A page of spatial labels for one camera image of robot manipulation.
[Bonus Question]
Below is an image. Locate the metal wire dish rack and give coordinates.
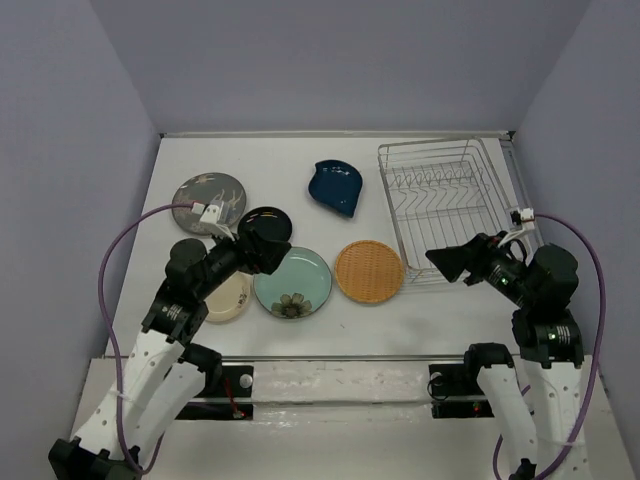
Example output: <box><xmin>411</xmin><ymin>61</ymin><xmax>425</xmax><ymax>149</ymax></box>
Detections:
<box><xmin>378</xmin><ymin>136</ymin><xmax>529</xmax><ymax>287</ymax></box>

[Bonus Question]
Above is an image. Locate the woven bamboo plate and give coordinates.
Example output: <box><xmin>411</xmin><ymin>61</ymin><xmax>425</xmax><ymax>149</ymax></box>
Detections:
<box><xmin>334</xmin><ymin>240</ymin><xmax>404</xmax><ymax>304</ymax></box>

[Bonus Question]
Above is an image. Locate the dark blue leaf dish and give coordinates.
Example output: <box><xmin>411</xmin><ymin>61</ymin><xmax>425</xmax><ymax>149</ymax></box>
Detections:
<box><xmin>308</xmin><ymin>159</ymin><xmax>363</xmax><ymax>218</ymax></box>

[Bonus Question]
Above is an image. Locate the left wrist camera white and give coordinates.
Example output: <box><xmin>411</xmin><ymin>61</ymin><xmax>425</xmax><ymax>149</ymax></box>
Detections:
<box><xmin>191</xmin><ymin>200</ymin><xmax>235</xmax><ymax>240</ymax></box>

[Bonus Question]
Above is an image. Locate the grey deer pattern plate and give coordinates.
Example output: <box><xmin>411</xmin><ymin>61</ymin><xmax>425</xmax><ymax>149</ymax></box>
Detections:
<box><xmin>172</xmin><ymin>172</ymin><xmax>247</xmax><ymax>236</ymax></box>

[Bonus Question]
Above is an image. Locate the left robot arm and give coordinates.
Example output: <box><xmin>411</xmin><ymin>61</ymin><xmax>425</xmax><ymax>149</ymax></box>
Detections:
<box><xmin>48</xmin><ymin>230</ymin><xmax>291</xmax><ymax>479</ymax></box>

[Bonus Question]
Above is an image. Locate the black glossy plate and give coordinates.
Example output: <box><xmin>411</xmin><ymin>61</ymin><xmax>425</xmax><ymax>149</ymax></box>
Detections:
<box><xmin>236</xmin><ymin>206</ymin><xmax>293</xmax><ymax>245</ymax></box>

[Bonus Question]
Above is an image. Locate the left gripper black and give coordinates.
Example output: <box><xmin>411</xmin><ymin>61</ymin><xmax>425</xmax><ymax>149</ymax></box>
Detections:
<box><xmin>197</xmin><ymin>223</ymin><xmax>292</xmax><ymax>298</ymax></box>

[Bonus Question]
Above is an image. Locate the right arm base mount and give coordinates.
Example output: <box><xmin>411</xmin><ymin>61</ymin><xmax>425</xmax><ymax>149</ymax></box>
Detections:
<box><xmin>426</xmin><ymin>363</ymin><xmax>494</xmax><ymax>420</ymax></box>

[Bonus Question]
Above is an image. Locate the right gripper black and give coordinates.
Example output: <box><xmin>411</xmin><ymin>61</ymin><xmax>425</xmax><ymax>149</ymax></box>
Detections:
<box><xmin>424</xmin><ymin>229</ymin><xmax>537</xmax><ymax>306</ymax></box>

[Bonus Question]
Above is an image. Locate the teal flower plate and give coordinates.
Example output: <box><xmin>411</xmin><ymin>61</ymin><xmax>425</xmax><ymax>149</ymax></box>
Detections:
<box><xmin>253</xmin><ymin>247</ymin><xmax>332</xmax><ymax>321</ymax></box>

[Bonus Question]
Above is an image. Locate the cream plate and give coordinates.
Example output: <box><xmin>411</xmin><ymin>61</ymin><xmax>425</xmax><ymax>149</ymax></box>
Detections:
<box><xmin>205</xmin><ymin>272</ymin><xmax>251</xmax><ymax>324</ymax></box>

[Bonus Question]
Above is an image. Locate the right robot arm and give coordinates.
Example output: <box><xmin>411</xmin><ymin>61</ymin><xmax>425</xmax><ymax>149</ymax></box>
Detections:
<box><xmin>426</xmin><ymin>233</ymin><xmax>591</xmax><ymax>479</ymax></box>

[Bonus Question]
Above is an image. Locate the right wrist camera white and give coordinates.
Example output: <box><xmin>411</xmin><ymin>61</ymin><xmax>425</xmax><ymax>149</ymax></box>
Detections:
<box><xmin>498</xmin><ymin>208</ymin><xmax>535</xmax><ymax>247</ymax></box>

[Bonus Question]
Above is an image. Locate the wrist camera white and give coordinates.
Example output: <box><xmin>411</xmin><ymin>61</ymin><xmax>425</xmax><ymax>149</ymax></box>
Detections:
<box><xmin>191</xmin><ymin>200</ymin><xmax>235</xmax><ymax>240</ymax></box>
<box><xmin>498</xmin><ymin>208</ymin><xmax>535</xmax><ymax>247</ymax></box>

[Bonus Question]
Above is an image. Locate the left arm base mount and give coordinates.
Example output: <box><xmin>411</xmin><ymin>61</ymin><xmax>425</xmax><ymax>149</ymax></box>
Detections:
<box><xmin>176</xmin><ymin>364</ymin><xmax>254</xmax><ymax>421</ymax></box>

